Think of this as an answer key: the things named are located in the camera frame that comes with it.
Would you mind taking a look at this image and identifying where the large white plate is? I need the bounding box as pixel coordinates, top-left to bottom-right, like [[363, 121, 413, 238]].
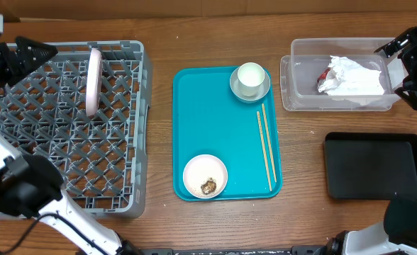
[[85, 48, 103, 116]]

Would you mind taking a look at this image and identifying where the white napkin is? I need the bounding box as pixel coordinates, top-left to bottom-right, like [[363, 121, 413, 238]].
[[316, 55, 388, 106]]

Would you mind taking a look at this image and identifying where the red snack wrapper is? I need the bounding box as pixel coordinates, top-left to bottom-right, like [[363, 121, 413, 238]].
[[317, 68, 330, 92]]

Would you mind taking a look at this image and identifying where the white cup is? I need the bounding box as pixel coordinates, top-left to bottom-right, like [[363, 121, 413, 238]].
[[238, 62, 265, 96]]

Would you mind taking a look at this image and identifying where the brown food scrap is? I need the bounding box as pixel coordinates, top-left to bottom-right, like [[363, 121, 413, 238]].
[[201, 178, 216, 195]]

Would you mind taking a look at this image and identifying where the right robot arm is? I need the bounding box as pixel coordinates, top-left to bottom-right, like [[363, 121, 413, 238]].
[[314, 26, 417, 254]]

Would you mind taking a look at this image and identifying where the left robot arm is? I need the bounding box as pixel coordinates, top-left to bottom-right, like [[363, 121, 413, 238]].
[[0, 37, 152, 254]]

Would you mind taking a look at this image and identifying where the grey dishwasher rack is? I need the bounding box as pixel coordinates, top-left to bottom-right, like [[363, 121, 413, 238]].
[[0, 40, 152, 218]]

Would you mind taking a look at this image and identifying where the black tray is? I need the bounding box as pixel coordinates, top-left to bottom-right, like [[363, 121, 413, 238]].
[[323, 132, 417, 200]]

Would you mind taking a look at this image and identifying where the clear plastic bin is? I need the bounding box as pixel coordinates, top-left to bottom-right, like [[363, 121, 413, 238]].
[[280, 38, 408, 111]]

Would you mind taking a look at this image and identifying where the right wooden chopstick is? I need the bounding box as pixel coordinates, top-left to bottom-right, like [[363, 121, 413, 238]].
[[262, 103, 277, 183]]

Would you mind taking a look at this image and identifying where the wooden chopstick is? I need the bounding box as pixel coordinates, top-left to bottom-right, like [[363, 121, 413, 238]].
[[262, 103, 277, 183], [256, 111, 272, 191]]

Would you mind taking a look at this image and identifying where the left wooden chopstick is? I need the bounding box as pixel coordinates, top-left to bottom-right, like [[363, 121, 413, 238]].
[[256, 111, 272, 191]]

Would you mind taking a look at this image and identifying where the grey saucer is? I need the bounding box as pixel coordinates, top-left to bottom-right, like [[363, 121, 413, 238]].
[[230, 67, 272, 103]]

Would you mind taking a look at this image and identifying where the teal plastic tray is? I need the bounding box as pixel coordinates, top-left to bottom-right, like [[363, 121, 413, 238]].
[[172, 66, 283, 201]]

